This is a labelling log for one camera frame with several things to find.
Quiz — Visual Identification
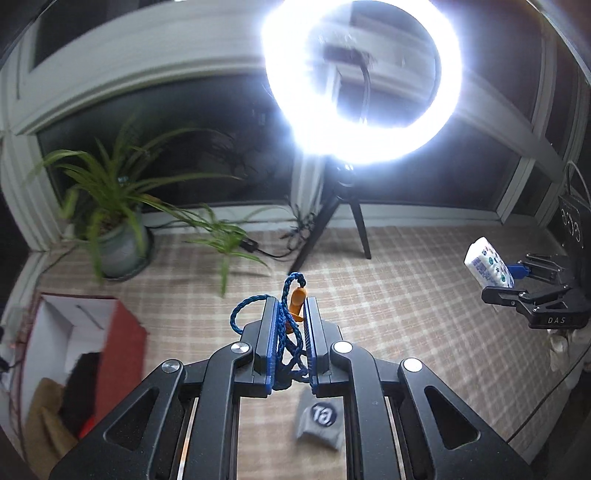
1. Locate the brown fleece cloth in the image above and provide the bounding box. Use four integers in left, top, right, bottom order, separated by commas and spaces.
23, 377, 81, 467

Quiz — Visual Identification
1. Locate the red cardboard box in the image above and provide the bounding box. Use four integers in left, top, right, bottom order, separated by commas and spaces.
9, 295, 148, 462

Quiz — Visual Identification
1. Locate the black phone clamp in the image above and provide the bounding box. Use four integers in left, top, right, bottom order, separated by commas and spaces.
323, 43, 371, 64

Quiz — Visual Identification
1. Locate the checked beige blanket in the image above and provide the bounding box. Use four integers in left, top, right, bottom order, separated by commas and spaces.
0, 224, 578, 480

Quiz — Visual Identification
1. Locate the black cable with inline switch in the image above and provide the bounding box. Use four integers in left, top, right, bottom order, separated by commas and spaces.
239, 203, 319, 259

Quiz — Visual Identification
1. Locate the white window frame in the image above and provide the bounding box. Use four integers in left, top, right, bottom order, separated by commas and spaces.
0, 0, 591, 252

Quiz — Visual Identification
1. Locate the person's right hand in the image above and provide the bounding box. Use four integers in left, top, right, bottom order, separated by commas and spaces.
549, 330, 585, 370

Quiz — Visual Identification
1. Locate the black knit glove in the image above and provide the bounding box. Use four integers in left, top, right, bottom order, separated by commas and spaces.
62, 352, 105, 439

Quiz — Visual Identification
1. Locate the black tripod stand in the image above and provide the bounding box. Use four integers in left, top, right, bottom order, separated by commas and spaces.
288, 159, 372, 275

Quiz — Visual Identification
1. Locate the grey plastic packet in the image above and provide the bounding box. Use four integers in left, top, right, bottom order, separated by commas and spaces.
294, 392, 345, 449

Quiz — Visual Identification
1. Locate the potted spider plant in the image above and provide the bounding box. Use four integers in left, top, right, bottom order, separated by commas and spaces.
30, 117, 273, 298

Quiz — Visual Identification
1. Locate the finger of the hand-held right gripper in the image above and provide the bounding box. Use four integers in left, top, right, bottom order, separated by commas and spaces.
505, 251, 571, 283
481, 282, 573, 315

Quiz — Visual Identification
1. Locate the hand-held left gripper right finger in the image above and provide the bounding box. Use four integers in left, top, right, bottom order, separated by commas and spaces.
305, 296, 533, 480

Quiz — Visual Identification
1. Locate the blue braided rope toy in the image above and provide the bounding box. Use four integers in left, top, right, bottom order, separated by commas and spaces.
230, 272, 310, 393

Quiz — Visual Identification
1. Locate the patterned tissue packet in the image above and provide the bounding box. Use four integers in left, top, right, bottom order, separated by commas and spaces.
464, 237, 515, 289

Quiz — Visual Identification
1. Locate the white ring light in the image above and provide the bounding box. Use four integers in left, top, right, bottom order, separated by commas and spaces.
261, 0, 462, 167

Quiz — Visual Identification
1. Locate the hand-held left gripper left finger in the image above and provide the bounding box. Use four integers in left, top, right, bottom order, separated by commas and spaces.
48, 296, 281, 480

